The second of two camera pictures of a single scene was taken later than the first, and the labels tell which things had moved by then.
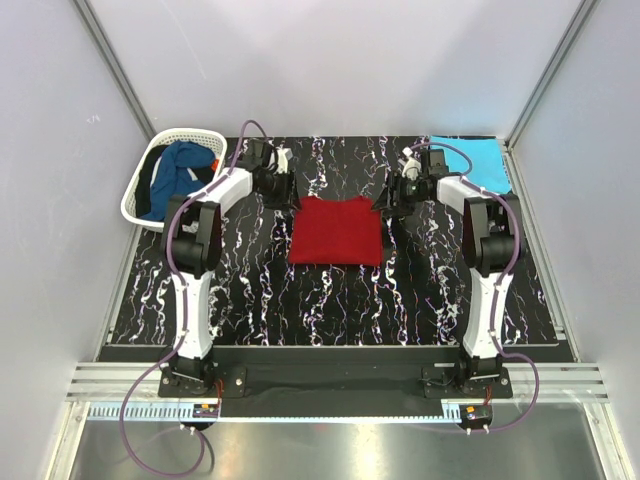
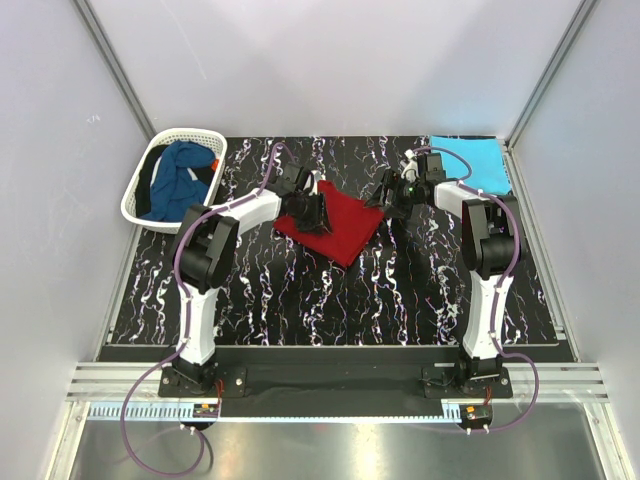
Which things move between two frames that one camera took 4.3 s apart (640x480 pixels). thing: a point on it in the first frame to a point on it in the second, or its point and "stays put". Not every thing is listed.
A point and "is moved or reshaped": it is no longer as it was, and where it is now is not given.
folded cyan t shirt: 488,169 stays put
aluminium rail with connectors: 480,411 stays put
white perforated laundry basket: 213,139 stays put
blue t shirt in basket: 174,178 stays put
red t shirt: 336,231 is moved or reshaped
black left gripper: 282,193 to 314,211
